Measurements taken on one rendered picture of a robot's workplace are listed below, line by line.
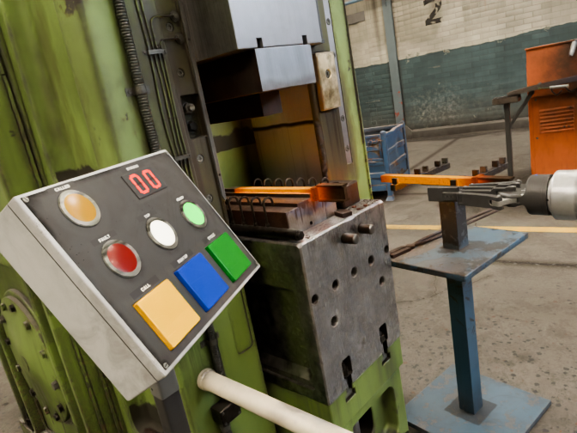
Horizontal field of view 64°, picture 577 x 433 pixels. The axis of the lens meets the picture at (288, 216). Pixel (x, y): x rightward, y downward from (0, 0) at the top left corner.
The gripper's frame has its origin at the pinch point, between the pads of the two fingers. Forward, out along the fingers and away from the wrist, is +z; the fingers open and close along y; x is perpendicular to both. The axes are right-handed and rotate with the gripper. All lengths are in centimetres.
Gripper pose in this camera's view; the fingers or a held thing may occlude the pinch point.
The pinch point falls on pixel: (445, 193)
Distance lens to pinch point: 103.0
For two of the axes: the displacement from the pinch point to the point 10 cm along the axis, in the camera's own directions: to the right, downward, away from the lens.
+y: 6.6, -3.1, 6.9
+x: -1.8, -9.5, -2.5
